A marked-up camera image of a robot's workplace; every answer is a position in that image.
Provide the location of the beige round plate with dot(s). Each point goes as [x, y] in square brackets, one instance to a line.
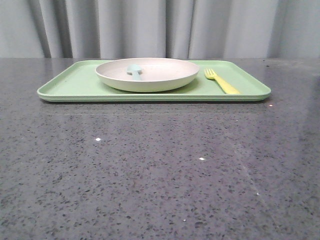
[158, 74]

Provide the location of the yellow plastic fork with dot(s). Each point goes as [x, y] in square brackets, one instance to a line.
[224, 85]

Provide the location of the light blue plastic spoon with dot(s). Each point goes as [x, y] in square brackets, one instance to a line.
[134, 70]

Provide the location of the light green plastic tray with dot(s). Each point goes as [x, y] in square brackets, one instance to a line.
[80, 83]

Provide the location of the grey pleated curtain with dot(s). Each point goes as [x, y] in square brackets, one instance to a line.
[181, 29]

